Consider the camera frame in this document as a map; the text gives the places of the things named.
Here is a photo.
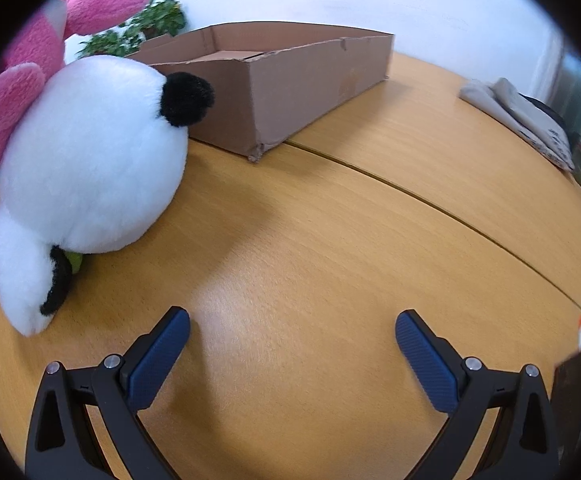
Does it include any green potted plant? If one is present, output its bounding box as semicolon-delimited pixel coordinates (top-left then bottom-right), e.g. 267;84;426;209
78;30;141;58
129;0;187;41

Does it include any grey folded cloth bag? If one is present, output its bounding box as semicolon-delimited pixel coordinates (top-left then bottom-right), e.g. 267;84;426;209
459;77;576;173

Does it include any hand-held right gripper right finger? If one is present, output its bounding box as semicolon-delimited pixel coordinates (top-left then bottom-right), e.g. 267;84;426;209
394;310;561;480

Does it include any brown cardboard box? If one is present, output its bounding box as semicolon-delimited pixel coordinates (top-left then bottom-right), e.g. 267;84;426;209
133;21;396;163

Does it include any white panda plush toy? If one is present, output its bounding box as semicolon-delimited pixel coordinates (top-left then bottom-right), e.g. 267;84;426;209
0;55;216;338

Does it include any wooden desktop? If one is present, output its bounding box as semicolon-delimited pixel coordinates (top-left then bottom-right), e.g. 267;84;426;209
0;52;581;480

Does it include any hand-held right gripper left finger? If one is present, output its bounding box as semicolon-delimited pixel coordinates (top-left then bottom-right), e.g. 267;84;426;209
24;306;191;480

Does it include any pink plush toy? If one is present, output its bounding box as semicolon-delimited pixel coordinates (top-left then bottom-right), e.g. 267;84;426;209
0;0;154;291

